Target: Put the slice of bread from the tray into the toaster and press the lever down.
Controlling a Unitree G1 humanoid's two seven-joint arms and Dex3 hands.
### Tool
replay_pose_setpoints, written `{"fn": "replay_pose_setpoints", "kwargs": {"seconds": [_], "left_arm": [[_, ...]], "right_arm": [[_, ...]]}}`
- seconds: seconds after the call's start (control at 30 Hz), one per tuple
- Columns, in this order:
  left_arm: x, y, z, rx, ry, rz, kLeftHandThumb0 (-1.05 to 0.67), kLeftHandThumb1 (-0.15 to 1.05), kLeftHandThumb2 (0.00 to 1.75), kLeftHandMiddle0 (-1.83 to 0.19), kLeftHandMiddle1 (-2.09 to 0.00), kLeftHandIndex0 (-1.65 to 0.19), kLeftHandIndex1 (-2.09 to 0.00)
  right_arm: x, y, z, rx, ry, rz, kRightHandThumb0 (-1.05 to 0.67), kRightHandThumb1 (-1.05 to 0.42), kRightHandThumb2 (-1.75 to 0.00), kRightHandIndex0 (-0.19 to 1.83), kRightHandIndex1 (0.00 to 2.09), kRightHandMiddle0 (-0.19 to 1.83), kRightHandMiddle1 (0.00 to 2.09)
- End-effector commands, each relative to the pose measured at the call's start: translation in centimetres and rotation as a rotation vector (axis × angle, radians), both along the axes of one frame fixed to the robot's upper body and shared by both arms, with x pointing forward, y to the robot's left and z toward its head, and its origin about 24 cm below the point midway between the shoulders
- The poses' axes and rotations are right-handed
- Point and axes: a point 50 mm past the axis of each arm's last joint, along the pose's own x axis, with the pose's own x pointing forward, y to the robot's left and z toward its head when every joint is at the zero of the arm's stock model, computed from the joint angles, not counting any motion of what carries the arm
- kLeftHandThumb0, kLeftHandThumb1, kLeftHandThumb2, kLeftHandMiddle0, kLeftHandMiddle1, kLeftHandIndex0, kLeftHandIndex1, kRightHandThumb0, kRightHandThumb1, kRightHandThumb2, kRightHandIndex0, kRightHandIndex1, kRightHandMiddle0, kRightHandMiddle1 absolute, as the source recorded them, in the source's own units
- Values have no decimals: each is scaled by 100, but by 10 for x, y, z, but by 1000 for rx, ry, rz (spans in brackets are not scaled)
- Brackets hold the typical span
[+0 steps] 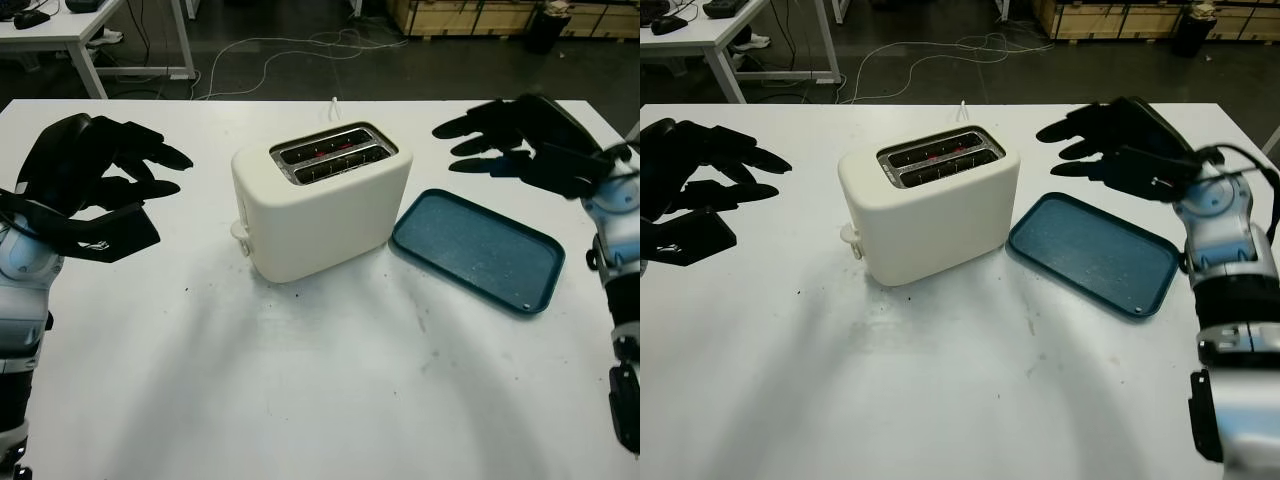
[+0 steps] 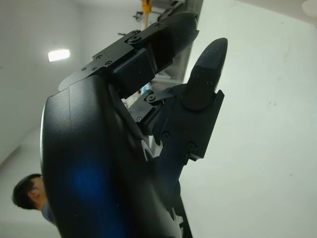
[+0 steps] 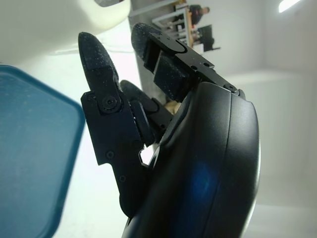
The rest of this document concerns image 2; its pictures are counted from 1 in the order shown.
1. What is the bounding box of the yellow machine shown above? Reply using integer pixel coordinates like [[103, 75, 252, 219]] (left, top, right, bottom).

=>
[[139, 0, 152, 27]]

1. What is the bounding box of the dark haired person's head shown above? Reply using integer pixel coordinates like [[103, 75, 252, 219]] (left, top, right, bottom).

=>
[[11, 173, 54, 224]]

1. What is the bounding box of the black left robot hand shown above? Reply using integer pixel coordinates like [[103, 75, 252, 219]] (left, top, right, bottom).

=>
[[39, 10, 228, 238]]

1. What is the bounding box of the rectangular ceiling light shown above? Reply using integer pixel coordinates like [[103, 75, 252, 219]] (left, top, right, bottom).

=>
[[48, 48, 71, 62]]

